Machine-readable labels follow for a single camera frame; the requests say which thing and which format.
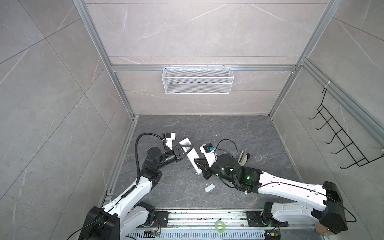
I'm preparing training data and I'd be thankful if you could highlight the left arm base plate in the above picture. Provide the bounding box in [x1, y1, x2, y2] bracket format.
[143, 211, 170, 228]

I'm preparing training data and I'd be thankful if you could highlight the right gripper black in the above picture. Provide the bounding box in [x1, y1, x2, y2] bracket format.
[194, 156, 237, 185]

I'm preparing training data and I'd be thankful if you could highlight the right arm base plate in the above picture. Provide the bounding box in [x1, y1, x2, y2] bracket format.
[246, 211, 289, 227]

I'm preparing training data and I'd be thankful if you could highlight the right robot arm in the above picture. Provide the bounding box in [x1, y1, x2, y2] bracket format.
[194, 154, 348, 234]

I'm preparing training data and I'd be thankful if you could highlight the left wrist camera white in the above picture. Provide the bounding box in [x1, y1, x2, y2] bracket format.
[163, 132, 176, 151]

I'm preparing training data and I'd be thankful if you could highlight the white wire mesh basket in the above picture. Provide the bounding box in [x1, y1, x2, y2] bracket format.
[162, 67, 235, 95]

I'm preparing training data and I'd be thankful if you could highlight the black wire hook rack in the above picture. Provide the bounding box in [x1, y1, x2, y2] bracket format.
[308, 88, 384, 170]

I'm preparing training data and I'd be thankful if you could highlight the white battery cover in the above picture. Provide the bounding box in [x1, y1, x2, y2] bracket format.
[205, 184, 216, 193]

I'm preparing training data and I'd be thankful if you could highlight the green tape roll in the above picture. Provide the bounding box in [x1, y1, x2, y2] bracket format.
[215, 220, 226, 234]

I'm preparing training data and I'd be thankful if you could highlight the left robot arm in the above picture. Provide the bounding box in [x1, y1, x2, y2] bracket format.
[74, 133, 194, 240]

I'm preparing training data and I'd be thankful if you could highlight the amber jar black lid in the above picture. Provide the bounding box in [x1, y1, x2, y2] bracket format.
[315, 224, 336, 236]

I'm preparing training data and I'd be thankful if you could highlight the white remote control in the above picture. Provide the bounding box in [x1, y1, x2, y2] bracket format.
[179, 138, 202, 175]

